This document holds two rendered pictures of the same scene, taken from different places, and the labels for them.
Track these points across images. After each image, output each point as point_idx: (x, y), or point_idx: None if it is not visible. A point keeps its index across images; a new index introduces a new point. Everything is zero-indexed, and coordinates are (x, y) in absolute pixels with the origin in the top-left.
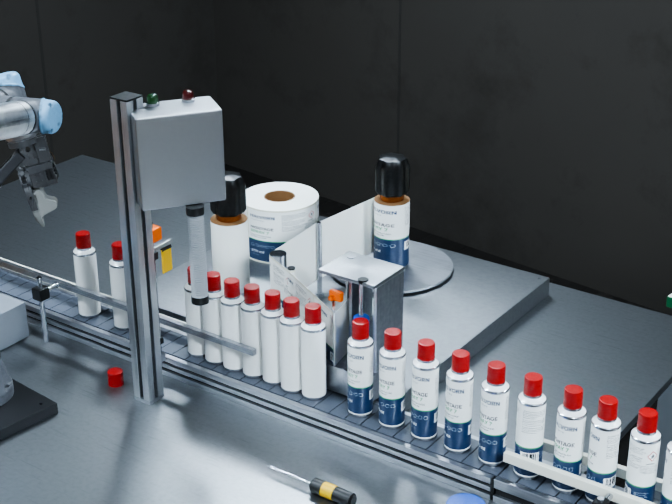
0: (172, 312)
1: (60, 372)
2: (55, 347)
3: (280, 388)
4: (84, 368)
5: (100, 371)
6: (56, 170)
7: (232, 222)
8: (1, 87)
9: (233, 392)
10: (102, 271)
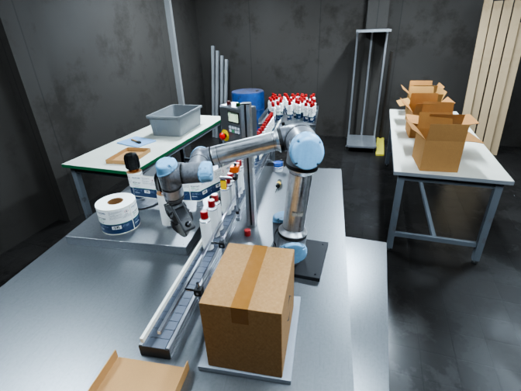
0: (197, 229)
1: None
2: None
3: (241, 195)
4: None
5: (241, 241)
6: (166, 211)
7: None
8: (177, 163)
9: (243, 206)
10: (138, 282)
